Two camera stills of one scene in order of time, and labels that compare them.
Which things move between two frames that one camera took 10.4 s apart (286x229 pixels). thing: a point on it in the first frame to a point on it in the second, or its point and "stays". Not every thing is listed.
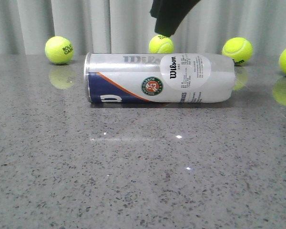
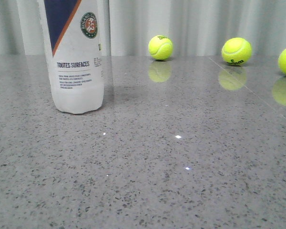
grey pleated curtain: [24, 27] stays
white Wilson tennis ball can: [158, 78] to [74, 37]
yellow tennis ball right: [240, 49] stays
